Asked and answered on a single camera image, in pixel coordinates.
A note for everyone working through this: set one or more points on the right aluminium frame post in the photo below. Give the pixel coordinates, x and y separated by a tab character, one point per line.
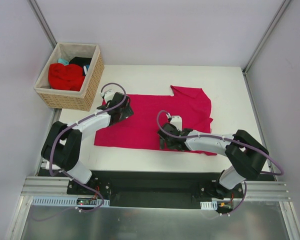
267	34

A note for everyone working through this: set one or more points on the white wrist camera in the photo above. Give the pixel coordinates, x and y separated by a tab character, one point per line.
175	120
107	95

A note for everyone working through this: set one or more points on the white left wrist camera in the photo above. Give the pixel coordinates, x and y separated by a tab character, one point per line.
107	95

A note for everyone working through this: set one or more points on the right white cable duct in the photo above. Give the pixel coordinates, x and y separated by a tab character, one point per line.
209	205

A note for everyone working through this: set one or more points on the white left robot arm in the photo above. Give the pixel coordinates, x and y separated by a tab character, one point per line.
62	147

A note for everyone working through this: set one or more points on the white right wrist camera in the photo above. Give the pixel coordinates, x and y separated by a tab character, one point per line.
175	120

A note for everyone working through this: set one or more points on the aluminium frame post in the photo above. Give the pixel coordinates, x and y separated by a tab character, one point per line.
267	34
43	22

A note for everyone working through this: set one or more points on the black t shirt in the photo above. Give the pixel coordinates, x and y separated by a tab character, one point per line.
83	62

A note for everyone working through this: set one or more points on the magenta pink t shirt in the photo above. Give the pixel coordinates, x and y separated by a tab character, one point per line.
139	131

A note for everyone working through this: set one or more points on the light blue t shirt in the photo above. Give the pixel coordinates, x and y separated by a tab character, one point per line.
62	61

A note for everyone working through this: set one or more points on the left white cable duct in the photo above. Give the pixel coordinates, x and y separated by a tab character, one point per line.
54	201

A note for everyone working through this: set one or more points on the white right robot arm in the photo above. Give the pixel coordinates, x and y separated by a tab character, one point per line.
246	155

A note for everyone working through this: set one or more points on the red t shirt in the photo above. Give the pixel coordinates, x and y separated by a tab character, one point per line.
65	77

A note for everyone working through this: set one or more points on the left aluminium frame post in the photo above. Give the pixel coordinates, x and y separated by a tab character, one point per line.
43	22

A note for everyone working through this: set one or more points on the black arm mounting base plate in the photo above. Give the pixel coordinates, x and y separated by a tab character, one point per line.
169	190

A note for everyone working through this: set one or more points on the aluminium frame rail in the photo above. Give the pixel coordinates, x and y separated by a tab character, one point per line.
264	188

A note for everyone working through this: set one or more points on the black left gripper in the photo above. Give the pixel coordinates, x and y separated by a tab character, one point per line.
125	111

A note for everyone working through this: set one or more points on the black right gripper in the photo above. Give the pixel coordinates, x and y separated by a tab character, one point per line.
163	136

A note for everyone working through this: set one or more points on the white cable duct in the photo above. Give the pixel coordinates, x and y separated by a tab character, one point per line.
54	201
209	205

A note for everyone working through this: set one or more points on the wicker basket with liner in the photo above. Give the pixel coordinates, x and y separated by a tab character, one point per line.
67	99

